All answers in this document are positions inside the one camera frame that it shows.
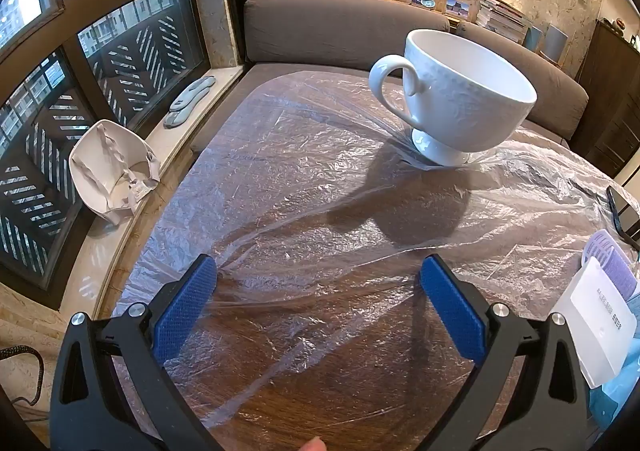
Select stack of books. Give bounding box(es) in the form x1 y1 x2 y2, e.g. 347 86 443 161
475 0 532 44

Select white ceramic cup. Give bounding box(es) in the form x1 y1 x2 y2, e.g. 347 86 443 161
368 29 538 168

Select grey cups on ledge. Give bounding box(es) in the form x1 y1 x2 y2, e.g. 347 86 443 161
542 23 569 60

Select blue paper bag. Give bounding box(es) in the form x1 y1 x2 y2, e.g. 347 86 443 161
589 368 636 434

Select blue white medicine box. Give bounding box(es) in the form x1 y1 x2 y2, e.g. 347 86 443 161
547 256 638 389

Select dark wooden cabinet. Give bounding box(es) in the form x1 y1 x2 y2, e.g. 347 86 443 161
575 20 640 176

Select black smartphone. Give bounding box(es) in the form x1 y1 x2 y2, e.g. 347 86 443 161
606 185 640 249

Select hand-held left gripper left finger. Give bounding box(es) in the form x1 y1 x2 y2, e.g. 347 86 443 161
50 253 221 451

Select purple white plastic basket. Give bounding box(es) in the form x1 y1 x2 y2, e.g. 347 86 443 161
580 229 640 302

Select black cable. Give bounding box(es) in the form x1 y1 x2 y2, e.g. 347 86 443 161
0 347 46 404

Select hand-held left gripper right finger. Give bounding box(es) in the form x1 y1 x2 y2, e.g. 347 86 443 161
415 253 593 451

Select dark framed window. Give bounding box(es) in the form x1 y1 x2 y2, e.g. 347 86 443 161
0 0 211 292

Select grey insole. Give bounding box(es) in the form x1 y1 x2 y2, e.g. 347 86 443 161
164 96 201 129
169 76 217 112

